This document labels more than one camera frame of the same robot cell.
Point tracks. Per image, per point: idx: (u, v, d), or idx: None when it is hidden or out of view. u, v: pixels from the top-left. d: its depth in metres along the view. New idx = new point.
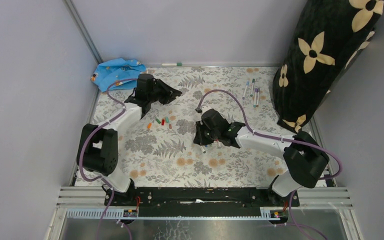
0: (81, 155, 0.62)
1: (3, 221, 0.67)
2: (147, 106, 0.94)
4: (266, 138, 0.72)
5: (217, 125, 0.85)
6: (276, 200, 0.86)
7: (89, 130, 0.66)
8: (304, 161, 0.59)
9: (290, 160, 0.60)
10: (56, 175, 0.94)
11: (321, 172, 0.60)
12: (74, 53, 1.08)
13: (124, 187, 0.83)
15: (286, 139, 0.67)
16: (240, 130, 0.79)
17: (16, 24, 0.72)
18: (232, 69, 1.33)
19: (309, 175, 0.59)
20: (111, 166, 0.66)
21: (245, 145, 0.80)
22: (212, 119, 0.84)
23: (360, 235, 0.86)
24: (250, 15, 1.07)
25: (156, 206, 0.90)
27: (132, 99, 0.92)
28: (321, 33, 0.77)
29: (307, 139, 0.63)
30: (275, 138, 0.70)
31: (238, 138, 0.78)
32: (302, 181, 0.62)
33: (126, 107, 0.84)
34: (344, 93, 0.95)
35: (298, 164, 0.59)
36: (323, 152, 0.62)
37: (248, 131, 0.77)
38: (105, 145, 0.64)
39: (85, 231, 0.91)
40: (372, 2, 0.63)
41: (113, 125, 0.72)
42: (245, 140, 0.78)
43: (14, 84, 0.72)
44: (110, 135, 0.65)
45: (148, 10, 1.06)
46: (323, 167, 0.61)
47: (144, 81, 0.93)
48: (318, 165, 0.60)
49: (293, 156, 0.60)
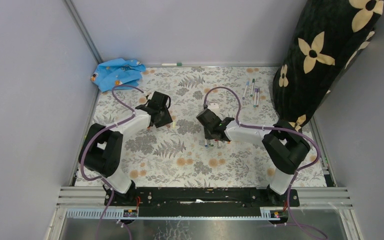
0: (83, 154, 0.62)
1: (3, 221, 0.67)
2: (155, 116, 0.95)
4: (249, 129, 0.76)
5: (210, 122, 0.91)
6: (276, 200, 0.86)
7: (95, 130, 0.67)
8: (283, 147, 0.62)
9: (268, 146, 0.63)
10: (56, 175, 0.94)
11: (300, 159, 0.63)
12: (74, 53, 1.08)
13: (124, 188, 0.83)
15: (267, 128, 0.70)
16: (229, 124, 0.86)
17: (16, 25, 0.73)
18: (232, 69, 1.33)
19: (287, 161, 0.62)
20: (111, 168, 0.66)
21: (233, 137, 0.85)
22: (205, 116, 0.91)
23: (360, 235, 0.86)
24: (250, 15, 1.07)
25: (156, 206, 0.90)
27: (143, 106, 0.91)
28: (321, 33, 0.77)
29: (286, 126, 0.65)
30: (257, 128, 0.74)
31: (226, 131, 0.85)
32: (282, 167, 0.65)
33: (136, 113, 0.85)
34: (344, 93, 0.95)
35: (277, 150, 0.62)
36: (302, 140, 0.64)
37: (235, 123, 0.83)
38: (108, 147, 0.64)
39: (85, 231, 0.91)
40: (373, 2, 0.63)
41: (120, 128, 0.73)
42: (233, 132, 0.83)
43: (14, 85, 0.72)
44: (114, 137, 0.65)
45: (148, 10, 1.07)
46: (304, 154, 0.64)
47: (161, 95, 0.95)
48: (297, 152, 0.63)
49: (271, 142, 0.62)
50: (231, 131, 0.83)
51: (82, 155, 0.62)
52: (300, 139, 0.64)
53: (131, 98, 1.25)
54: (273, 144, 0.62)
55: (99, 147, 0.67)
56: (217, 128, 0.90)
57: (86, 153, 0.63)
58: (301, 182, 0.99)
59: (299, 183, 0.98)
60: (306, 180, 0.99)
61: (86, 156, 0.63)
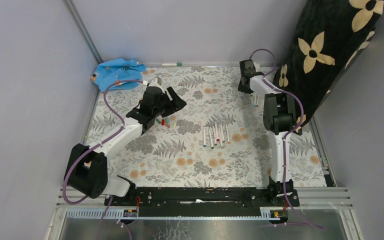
0: (68, 175, 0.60)
1: (3, 220, 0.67)
2: (150, 122, 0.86)
4: (264, 85, 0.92)
5: (247, 69, 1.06)
6: (273, 194, 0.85)
7: (78, 151, 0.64)
8: (274, 108, 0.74)
9: (265, 101, 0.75)
10: (57, 175, 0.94)
11: (281, 124, 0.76)
12: (74, 52, 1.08)
13: (122, 193, 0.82)
15: (276, 90, 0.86)
16: (256, 75, 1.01)
17: (16, 24, 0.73)
18: (233, 68, 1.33)
19: (270, 119, 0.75)
20: (98, 189, 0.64)
21: (252, 85, 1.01)
22: (244, 63, 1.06)
23: (361, 235, 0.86)
24: (249, 15, 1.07)
25: (156, 206, 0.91)
27: (134, 113, 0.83)
28: (322, 33, 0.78)
29: (291, 96, 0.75)
30: (269, 87, 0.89)
31: (252, 78, 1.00)
32: (267, 123, 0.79)
33: (125, 125, 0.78)
34: (344, 93, 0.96)
35: (268, 106, 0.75)
36: (293, 113, 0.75)
37: (260, 76, 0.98)
38: (92, 169, 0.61)
39: (85, 231, 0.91)
40: (373, 1, 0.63)
41: (104, 148, 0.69)
42: (253, 81, 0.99)
43: (13, 85, 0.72)
44: (99, 160, 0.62)
45: (148, 11, 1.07)
46: (287, 123, 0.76)
47: (150, 95, 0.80)
48: (282, 117, 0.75)
49: (270, 98, 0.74)
50: (253, 80, 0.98)
51: (66, 177, 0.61)
52: (291, 112, 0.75)
53: (131, 98, 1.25)
54: (270, 101, 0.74)
55: (85, 168, 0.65)
56: (248, 74, 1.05)
57: (71, 173, 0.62)
58: (301, 182, 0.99)
59: (299, 182, 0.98)
60: (306, 180, 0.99)
61: (71, 176, 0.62)
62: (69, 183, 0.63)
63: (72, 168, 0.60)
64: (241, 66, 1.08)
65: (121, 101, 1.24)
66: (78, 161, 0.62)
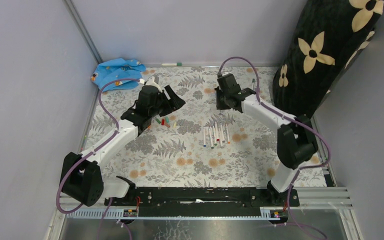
0: (61, 184, 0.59)
1: (3, 219, 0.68)
2: (145, 122, 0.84)
4: (267, 111, 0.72)
5: (230, 88, 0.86)
6: (274, 197, 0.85)
7: (71, 160, 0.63)
8: (293, 142, 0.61)
9: (282, 136, 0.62)
10: (57, 175, 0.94)
11: (304, 157, 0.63)
12: (74, 52, 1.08)
13: (122, 193, 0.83)
15: (287, 117, 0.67)
16: (249, 96, 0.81)
17: (16, 25, 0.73)
18: (232, 68, 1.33)
19: (291, 155, 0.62)
20: (93, 197, 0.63)
21: (248, 111, 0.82)
22: (225, 80, 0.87)
23: (360, 235, 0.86)
24: (250, 15, 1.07)
25: (156, 206, 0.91)
27: (129, 114, 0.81)
28: (322, 33, 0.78)
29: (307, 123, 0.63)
30: (276, 113, 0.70)
31: (244, 102, 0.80)
32: (285, 159, 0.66)
33: (119, 128, 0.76)
34: (343, 93, 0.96)
35: (287, 143, 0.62)
36: (314, 140, 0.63)
37: (255, 100, 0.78)
38: (86, 178, 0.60)
39: (85, 231, 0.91)
40: (373, 1, 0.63)
41: (98, 156, 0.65)
42: (249, 106, 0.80)
43: (13, 85, 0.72)
44: (92, 170, 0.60)
45: (148, 11, 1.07)
46: (309, 153, 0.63)
47: (146, 96, 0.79)
48: (303, 149, 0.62)
49: (286, 133, 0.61)
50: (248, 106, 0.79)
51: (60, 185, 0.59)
52: (312, 139, 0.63)
53: (130, 98, 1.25)
54: (286, 136, 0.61)
55: (80, 175, 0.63)
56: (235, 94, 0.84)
57: (65, 182, 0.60)
58: (301, 182, 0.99)
59: (299, 182, 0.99)
60: (306, 180, 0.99)
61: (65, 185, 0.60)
62: (64, 191, 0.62)
63: (66, 177, 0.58)
64: (222, 85, 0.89)
65: (121, 101, 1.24)
66: (73, 170, 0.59)
